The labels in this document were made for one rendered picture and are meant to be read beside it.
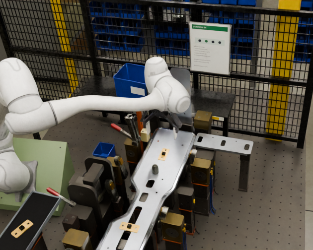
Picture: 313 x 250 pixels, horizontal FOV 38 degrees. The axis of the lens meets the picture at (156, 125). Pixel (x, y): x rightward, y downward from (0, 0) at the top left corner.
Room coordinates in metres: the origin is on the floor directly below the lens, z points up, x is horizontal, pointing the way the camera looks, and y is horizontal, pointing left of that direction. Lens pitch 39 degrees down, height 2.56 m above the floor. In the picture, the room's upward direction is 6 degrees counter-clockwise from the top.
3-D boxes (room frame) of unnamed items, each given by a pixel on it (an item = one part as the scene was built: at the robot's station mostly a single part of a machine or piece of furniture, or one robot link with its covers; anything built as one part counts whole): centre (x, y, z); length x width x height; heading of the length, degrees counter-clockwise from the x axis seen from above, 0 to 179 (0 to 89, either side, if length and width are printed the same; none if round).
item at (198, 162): (1.53, -0.20, 0.87); 0.12 x 0.07 x 0.35; 67
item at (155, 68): (1.65, -0.03, 1.47); 0.13 x 0.11 x 0.16; 24
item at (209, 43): (2.14, -0.33, 1.30); 0.23 x 0.02 x 0.31; 67
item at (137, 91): (2.16, 0.05, 1.09); 0.30 x 0.17 x 0.13; 62
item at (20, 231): (1.15, 0.56, 1.17); 0.08 x 0.04 x 0.01; 137
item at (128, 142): (1.73, 0.14, 0.87); 0.10 x 0.07 x 0.35; 67
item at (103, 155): (1.99, 0.32, 0.74); 0.11 x 0.10 x 0.09; 157
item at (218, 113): (2.14, 0.00, 1.01); 0.90 x 0.22 x 0.03; 67
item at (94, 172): (1.41, 0.31, 0.94); 0.18 x 0.13 x 0.49; 157
